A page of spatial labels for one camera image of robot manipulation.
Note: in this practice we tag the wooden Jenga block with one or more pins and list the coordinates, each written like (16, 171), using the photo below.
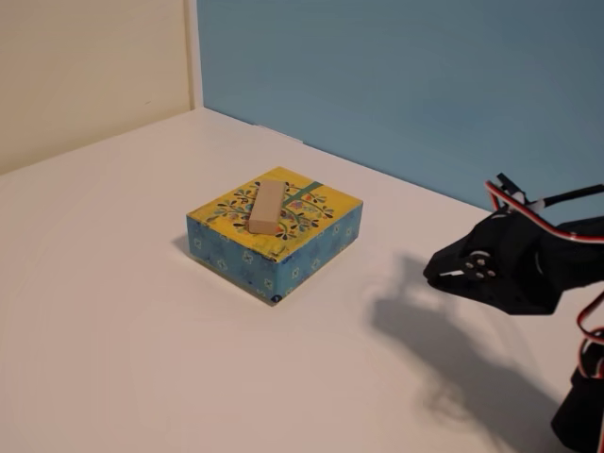
(266, 207)

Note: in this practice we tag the yellow blue floral box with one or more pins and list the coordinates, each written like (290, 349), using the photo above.
(236, 264)

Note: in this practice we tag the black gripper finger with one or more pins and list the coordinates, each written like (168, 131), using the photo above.
(455, 285)
(453, 259)

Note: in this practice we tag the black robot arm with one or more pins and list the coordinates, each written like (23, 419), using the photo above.
(580, 415)

